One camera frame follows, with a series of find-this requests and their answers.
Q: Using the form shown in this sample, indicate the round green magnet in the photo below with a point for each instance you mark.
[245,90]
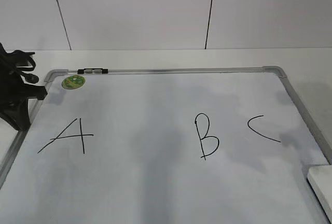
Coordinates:
[73,82]

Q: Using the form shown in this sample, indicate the white board eraser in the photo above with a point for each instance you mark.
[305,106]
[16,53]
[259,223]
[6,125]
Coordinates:
[320,179]

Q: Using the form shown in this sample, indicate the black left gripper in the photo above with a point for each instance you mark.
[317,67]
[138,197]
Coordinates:
[16,88]

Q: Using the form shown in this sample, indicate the white board with grey frame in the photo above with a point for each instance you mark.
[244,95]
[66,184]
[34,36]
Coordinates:
[180,146]

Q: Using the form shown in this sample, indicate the black and silver marker clip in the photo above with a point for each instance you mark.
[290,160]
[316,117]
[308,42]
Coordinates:
[92,71]

